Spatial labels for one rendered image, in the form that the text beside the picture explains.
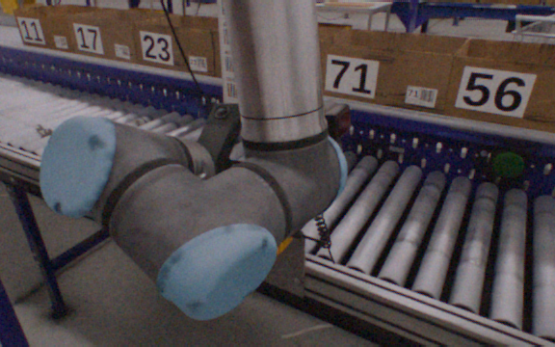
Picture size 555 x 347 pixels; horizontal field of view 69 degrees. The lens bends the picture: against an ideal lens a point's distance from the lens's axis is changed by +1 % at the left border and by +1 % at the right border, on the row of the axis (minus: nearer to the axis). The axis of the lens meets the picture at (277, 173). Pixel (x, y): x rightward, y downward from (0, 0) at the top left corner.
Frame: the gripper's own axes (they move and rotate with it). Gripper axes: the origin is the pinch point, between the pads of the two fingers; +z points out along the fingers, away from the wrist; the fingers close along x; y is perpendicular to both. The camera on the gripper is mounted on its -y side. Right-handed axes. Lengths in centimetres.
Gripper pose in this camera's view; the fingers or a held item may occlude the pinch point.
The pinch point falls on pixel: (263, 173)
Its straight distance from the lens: 67.2
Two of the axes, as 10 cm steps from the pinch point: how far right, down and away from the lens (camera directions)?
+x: 9.0, 0.7, -4.3
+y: -1.0, 9.9, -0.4
